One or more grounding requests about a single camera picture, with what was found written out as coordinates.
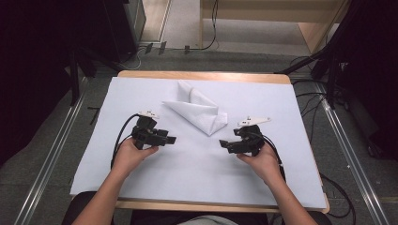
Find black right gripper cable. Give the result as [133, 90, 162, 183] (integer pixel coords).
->
[256, 132, 287, 183]

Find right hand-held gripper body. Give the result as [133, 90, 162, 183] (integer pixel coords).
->
[227, 115, 272, 158]

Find black looped floor cable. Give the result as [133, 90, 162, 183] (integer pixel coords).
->
[318, 172, 357, 225]

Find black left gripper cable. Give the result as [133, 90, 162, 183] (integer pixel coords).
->
[110, 113, 141, 170]

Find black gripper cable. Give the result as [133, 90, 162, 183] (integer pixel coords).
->
[256, 132, 287, 183]
[110, 113, 141, 170]

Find light wooden desk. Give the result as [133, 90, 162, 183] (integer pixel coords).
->
[199, 0, 349, 54]

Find person's right hand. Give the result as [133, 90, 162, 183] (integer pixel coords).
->
[236, 142, 285, 186]

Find black curtain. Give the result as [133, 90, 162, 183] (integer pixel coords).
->
[325, 0, 398, 161]
[0, 0, 109, 168]

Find wooden table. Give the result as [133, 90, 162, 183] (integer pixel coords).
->
[115, 69, 330, 215]

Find person's left hand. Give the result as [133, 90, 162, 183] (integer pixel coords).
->
[111, 137, 160, 178]

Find white floor cable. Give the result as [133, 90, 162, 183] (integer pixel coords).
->
[117, 46, 148, 71]

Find black metal stand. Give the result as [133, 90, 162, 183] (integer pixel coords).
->
[275, 43, 348, 111]
[67, 46, 125, 107]

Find metal floor rail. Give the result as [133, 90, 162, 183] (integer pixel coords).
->
[13, 77, 91, 225]
[313, 82, 391, 225]

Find person's dark trousers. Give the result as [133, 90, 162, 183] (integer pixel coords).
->
[61, 190, 333, 225]

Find black hanging cable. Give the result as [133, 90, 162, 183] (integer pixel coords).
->
[184, 0, 220, 53]

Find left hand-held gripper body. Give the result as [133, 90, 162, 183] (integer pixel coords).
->
[130, 110, 170, 151]

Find white table sheet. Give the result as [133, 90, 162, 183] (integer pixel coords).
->
[69, 76, 329, 210]

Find person's grey shirt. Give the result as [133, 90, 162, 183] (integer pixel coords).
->
[176, 215, 239, 225]

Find black floor cables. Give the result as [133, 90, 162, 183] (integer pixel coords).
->
[289, 55, 328, 145]

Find white zippered fabric cover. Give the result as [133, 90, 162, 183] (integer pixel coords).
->
[161, 79, 229, 137]

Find dark cabinet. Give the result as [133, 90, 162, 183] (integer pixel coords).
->
[102, 0, 147, 63]

